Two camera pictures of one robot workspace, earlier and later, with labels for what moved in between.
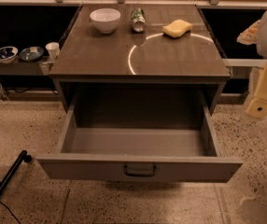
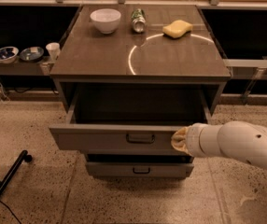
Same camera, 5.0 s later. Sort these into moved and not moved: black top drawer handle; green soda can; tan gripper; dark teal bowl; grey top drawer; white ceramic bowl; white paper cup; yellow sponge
Moved: black top drawer handle; tan gripper; grey top drawer
Not moved: white paper cup; white ceramic bowl; yellow sponge; green soda can; dark teal bowl
